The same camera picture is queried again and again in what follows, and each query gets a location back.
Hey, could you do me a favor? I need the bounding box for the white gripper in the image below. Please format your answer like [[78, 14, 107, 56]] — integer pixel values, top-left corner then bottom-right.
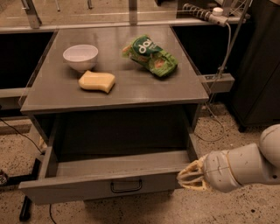
[[177, 150, 241, 193]]

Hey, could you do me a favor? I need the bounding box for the yellow sponge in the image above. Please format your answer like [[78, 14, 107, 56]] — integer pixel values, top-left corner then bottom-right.
[[78, 71, 116, 94]]

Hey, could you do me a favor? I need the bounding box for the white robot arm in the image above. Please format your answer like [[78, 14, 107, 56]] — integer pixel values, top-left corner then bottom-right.
[[177, 124, 280, 193]]

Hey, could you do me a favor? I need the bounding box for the black floor cable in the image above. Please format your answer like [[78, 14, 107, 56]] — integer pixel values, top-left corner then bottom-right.
[[0, 117, 60, 224]]

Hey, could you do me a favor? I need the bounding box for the white bowl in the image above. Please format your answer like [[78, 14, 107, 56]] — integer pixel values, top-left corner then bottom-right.
[[63, 45, 99, 73]]

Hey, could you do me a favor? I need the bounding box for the black floor stand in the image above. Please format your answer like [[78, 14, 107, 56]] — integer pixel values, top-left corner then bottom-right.
[[0, 158, 41, 221]]

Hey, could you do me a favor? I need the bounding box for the metal frame rail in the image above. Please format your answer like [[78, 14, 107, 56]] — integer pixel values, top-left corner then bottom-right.
[[0, 0, 253, 33]]

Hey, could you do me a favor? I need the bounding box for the green chip bag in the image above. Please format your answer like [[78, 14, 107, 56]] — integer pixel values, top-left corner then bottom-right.
[[122, 35, 178, 78]]

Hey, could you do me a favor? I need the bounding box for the grey top drawer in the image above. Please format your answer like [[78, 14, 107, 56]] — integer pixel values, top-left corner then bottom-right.
[[18, 145, 202, 205]]

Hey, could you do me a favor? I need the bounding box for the white power strip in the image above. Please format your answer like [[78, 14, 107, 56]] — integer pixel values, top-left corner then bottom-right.
[[182, 3, 229, 27]]

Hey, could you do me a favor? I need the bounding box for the white cable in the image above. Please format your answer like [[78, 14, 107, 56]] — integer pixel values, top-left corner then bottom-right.
[[195, 22, 233, 143]]

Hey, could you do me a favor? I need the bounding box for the grey drawer cabinet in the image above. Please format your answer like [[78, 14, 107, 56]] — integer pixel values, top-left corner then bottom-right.
[[21, 25, 207, 161]]

